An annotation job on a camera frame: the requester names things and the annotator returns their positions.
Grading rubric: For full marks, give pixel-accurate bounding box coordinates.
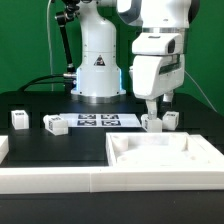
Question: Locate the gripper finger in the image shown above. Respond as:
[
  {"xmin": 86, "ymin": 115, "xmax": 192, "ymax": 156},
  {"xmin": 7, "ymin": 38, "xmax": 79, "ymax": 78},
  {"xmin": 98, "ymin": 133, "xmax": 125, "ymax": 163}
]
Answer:
[
  {"xmin": 146, "ymin": 100, "xmax": 157, "ymax": 120},
  {"xmin": 162, "ymin": 91, "xmax": 174, "ymax": 110}
]

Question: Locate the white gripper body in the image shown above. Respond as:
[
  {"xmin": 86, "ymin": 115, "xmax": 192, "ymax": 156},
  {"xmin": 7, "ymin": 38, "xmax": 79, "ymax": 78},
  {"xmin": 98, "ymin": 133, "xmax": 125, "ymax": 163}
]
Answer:
[{"xmin": 131, "ymin": 33, "xmax": 185, "ymax": 100}]

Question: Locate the white square table top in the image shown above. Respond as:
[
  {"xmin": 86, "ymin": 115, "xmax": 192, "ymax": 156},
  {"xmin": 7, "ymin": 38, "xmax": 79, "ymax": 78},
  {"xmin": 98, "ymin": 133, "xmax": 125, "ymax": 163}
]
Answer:
[{"xmin": 106, "ymin": 132, "xmax": 224, "ymax": 168}]

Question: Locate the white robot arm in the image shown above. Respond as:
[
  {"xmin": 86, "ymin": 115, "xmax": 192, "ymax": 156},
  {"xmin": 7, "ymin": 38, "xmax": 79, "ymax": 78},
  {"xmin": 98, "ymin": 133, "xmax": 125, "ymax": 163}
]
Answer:
[{"xmin": 63, "ymin": 0, "xmax": 200, "ymax": 120}]

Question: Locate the white sheet with tag markers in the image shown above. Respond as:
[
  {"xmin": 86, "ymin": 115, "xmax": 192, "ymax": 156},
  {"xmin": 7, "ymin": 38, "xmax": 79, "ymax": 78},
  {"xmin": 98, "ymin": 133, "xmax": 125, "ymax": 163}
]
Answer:
[{"xmin": 60, "ymin": 113, "xmax": 140, "ymax": 127}]

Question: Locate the white U-shaped obstacle fence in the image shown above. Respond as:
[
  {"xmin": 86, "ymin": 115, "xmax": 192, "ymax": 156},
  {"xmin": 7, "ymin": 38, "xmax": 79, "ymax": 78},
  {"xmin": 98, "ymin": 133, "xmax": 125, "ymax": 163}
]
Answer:
[{"xmin": 0, "ymin": 133, "xmax": 224, "ymax": 195}]

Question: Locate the grey thin cable right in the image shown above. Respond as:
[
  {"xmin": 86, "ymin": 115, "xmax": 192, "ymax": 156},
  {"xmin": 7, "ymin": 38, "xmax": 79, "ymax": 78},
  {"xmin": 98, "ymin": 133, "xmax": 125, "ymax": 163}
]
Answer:
[{"xmin": 183, "ymin": 70, "xmax": 221, "ymax": 116}]

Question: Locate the grey thin cable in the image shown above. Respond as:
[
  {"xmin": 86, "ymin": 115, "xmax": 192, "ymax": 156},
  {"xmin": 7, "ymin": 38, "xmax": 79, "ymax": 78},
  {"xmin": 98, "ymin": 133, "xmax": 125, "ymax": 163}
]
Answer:
[
  {"xmin": 45, "ymin": 0, "xmax": 56, "ymax": 92},
  {"xmin": 183, "ymin": 70, "xmax": 221, "ymax": 116}
]

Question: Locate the black cable bundle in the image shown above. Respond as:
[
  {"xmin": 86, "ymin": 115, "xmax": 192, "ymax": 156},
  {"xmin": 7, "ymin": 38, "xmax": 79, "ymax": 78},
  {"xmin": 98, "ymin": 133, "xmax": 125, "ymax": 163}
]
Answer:
[{"xmin": 17, "ymin": 73, "xmax": 78, "ymax": 93}]

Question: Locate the grey thin cable left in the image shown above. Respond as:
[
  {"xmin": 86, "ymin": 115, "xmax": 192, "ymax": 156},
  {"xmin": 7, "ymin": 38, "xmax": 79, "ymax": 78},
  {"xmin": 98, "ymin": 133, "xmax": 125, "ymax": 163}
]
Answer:
[{"xmin": 45, "ymin": 0, "xmax": 56, "ymax": 92}]

